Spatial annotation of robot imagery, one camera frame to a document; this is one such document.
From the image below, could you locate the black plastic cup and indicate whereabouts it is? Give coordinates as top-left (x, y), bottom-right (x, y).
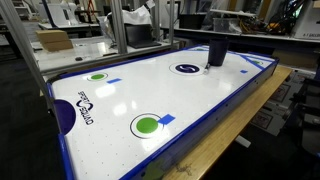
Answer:
top-left (207, 36), bottom-right (231, 67)

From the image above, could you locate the white blue air hockey table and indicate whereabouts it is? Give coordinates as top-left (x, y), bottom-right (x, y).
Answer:
top-left (46, 43), bottom-right (280, 180)

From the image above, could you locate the black laptop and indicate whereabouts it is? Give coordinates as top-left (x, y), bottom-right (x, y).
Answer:
top-left (123, 23), bottom-right (163, 50)

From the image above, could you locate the dark storage bin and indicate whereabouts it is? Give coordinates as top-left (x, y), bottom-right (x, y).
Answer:
top-left (179, 13), bottom-right (206, 30)

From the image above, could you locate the white cloth cover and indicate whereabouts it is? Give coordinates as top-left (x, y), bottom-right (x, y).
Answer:
top-left (99, 8), bottom-right (153, 26)

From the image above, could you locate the light wooden table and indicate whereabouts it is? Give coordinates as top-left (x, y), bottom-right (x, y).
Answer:
top-left (163, 64), bottom-right (294, 180)

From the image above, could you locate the grey long shelf bench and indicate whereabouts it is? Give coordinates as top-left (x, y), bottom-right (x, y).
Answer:
top-left (161, 26), bottom-right (320, 45)

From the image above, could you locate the clear storage bin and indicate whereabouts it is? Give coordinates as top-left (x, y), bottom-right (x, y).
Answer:
top-left (213, 17), bottom-right (242, 34)

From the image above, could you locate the brown cardboard box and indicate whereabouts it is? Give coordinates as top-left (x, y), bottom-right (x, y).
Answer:
top-left (35, 29), bottom-right (74, 53)

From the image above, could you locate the white lab machine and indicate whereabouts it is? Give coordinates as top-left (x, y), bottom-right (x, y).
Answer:
top-left (39, 1), bottom-right (81, 28)

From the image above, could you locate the white equipment box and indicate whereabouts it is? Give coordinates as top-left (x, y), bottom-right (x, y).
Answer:
top-left (291, 0), bottom-right (320, 40)

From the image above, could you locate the aluminium frame workbench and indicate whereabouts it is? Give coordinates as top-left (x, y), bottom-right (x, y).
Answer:
top-left (0, 0), bottom-right (183, 113)

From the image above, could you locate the tangled cable bundle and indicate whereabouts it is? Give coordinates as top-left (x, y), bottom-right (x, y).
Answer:
top-left (239, 11), bottom-right (295, 36)

